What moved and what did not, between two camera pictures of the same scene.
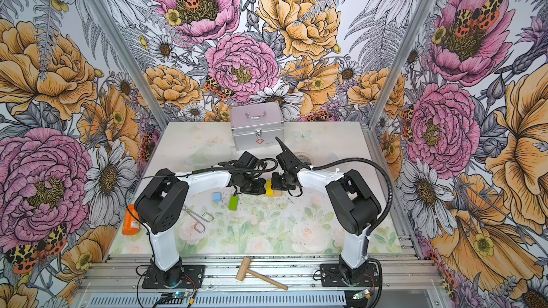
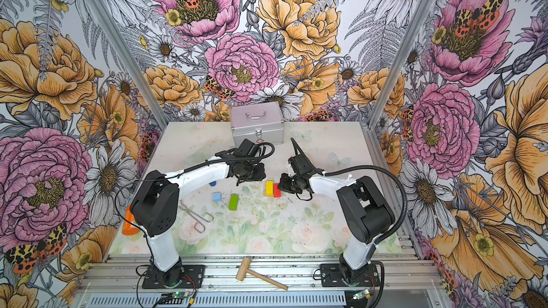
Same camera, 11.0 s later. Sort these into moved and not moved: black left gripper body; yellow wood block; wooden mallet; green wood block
Moved: black left gripper body
Not moved: wooden mallet; yellow wood block; green wood block
